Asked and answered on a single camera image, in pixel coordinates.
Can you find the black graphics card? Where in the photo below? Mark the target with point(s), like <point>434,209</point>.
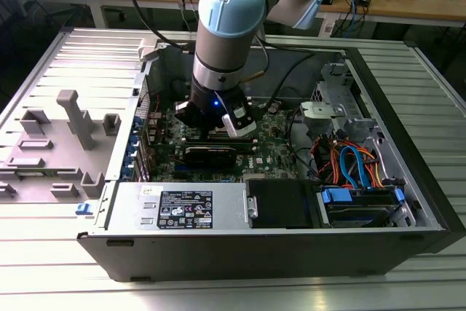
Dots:
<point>209,158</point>

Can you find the black rating label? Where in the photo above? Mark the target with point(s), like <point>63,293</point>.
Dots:
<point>182,212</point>

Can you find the grey parts rack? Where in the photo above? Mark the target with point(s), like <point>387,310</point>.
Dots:
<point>54,150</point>

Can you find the tan curved tube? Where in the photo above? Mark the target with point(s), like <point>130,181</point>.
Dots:
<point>253,77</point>

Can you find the small black adapter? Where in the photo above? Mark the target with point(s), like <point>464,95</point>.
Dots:
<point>364,0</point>

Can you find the small white sticker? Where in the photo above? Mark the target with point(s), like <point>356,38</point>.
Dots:
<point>148,191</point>

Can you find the small blue plastic clip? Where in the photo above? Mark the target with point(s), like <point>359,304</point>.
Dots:
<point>83,209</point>

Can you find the hard disk blue carrier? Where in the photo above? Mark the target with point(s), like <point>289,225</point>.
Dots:
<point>349,212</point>

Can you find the black RAM slot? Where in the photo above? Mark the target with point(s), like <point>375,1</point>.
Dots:
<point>218,142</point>

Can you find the black drive bay cover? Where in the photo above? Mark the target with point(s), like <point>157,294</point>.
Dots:
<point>280,205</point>

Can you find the silver metal drive cage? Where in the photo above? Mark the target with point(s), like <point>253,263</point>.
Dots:
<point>320,109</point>

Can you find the blue expansion slot clip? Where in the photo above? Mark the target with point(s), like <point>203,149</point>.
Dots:
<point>130,156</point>
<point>133,140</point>
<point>137,123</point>
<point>126,172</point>

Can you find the black open PC case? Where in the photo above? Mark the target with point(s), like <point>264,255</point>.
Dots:
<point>255,252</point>

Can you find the round coin battery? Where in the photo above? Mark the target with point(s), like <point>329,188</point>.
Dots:
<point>273,109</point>

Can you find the silver power supply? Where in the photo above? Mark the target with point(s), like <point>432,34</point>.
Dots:
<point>127,209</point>

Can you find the green motherboard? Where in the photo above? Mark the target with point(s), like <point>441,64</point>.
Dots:
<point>269,132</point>

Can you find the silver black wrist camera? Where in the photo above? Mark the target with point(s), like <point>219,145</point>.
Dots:
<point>240,118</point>

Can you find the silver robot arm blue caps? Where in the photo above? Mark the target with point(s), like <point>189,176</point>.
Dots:
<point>222,52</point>

